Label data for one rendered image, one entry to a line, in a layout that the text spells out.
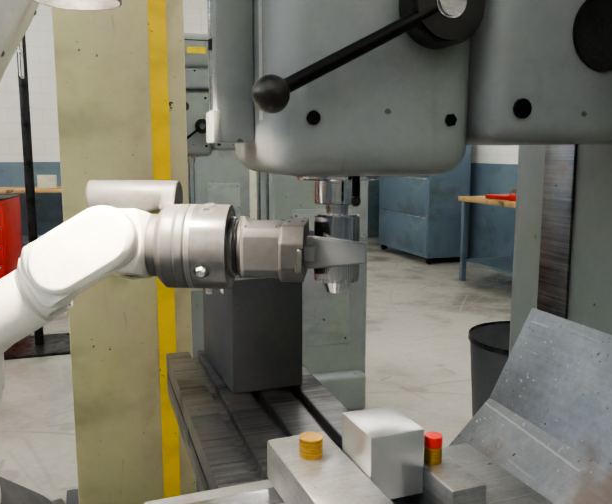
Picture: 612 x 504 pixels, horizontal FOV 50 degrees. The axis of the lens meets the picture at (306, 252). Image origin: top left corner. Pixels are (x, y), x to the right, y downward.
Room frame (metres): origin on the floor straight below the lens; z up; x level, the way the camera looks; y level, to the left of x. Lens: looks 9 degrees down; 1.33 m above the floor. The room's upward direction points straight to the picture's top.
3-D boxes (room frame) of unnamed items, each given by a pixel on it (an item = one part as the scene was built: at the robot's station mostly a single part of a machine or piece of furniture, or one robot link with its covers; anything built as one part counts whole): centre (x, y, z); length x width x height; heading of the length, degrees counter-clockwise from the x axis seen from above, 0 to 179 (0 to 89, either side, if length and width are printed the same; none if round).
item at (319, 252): (0.65, -0.03, 1.23); 0.06 x 0.02 x 0.03; 87
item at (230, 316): (1.14, 0.10, 1.05); 0.22 x 0.12 x 0.20; 21
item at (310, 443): (0.57, 0.00, 1.07); 0.02 x 0.02 x 0.02
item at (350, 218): (0.68, -0.03, 1.26); 0.05 x 0.05 x 0.01
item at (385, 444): (0.57, -0.07, 1.06); 0.06 x 0.05 x 0.06; 21
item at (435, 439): (0.56, -0.11, 1.07); 0.02 x 0.02 x 0.03
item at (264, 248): (0.69, 0.06, 1.23); 0.13 x 0.12 x 0.10; 177
